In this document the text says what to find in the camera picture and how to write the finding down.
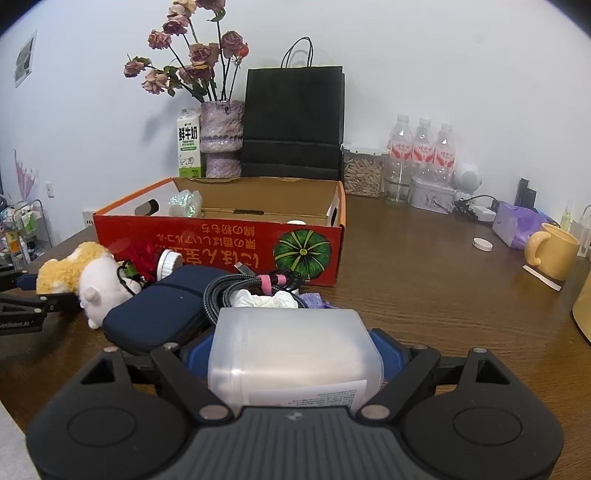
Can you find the wooden desktop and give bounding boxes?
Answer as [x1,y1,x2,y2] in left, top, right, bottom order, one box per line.
[0,193,591,462]

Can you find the white round camera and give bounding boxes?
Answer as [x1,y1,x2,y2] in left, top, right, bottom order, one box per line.
[452,162,483,199]

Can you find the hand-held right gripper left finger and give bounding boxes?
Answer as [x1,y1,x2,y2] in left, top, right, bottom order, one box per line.
[79,332,234,422]

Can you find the white power adapter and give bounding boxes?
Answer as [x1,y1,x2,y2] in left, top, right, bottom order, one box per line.
[468,203,497,224]

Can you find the purple tissue pack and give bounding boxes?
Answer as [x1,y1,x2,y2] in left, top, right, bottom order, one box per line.
[492,202,552,250]

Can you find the wall poster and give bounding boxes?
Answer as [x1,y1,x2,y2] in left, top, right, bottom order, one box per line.
[14,30,38,88]

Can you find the red cardboard box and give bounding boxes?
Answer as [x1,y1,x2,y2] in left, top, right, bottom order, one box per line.
[92,176,347,288]

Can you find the white tissue pack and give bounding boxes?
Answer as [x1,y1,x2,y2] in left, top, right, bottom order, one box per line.
[207,307,385,411]

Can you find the white paper strip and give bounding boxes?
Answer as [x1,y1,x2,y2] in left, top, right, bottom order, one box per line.
[523,265,561,291]

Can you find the dark blue pouch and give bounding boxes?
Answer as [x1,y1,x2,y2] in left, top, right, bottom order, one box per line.
[102,265,241,356]

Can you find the iridescent plastic bag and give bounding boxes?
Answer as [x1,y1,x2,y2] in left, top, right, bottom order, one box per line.
[167,189,204,219]

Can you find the black upright device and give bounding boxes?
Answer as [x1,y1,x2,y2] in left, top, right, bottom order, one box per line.
[515,178,537,208]

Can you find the white tissue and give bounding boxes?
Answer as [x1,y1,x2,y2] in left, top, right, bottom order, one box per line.
[228,288,301,310]

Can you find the yellow mug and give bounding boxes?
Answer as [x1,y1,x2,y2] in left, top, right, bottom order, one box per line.
[524,223,580,281]

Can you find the clear water bottle red label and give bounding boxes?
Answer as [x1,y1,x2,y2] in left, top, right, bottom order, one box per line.
[389,113,415,178]
[434,122,458,185]
[412,117,435,182]

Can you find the black paper bag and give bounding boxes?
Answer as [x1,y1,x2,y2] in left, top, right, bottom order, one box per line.
[241,37,346,182]

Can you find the white tin box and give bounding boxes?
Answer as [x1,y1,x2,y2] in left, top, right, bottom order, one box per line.
[410,176,455,214]

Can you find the dried pink roses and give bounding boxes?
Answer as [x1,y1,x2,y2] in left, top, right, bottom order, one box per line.
[124,0,250,104]

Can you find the braided cable with pink tie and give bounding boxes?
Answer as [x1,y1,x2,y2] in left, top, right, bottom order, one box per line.
[203,263,308,328]

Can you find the yellow and white plush toy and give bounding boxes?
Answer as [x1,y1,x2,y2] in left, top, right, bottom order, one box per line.
[36,241,141,329]

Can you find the green and white milk carton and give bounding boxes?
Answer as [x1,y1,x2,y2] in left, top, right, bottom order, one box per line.
[176,108,202,180]

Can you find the purple cloth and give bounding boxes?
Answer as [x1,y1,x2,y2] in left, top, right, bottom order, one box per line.
[298,292,345,310]

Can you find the red artificial flower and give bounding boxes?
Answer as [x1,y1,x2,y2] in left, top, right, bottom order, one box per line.
[117,242,162,282]

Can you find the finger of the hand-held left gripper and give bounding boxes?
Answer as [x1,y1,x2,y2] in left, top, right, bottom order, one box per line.
[0,291,80,315]
[0,265,41,292]

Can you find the clear drinking glass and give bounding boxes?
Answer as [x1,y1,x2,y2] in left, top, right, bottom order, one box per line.
[384,161,413,205]

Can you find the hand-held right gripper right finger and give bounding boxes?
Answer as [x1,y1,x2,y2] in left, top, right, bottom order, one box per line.
[358,329,513,422]

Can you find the clear container of pellets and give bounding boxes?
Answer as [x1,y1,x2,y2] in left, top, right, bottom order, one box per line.
[341,144,389,199]

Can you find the wire storage rack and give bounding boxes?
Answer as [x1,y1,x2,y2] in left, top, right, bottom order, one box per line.
[0,196,51,273]

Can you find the purple marbled vase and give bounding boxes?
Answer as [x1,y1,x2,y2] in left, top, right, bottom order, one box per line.
[199,100,245,178]

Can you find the cream rounded appliance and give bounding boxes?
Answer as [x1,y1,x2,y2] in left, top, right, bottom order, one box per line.
[571,265,591,347]

